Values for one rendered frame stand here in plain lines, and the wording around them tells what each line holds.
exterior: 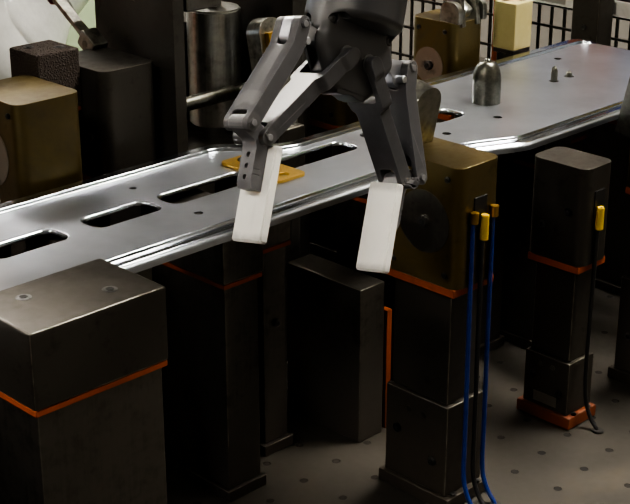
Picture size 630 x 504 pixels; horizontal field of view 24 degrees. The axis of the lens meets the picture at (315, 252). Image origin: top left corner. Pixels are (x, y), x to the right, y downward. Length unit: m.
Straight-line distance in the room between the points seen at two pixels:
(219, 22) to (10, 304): 0.62
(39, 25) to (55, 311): 1.03
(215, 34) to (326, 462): 0.47
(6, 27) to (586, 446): 0.95
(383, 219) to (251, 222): 0.14
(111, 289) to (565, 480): 0.59
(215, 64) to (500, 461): 0.52
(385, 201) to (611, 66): 0.74
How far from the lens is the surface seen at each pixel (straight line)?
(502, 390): 1.65
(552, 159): 1.49
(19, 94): 1.39
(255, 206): 1.03
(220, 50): 1.60
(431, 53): 1.82
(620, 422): 1.60
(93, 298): 1.05
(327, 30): 1.07
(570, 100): 1.66
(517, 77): 1.75
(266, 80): 1.03
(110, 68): 1.47
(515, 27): 1.84
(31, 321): 1.03
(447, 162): 1.29
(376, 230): 1.13
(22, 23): 2.01
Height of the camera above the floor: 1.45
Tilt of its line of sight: 22 degrees down
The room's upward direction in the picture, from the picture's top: straight up
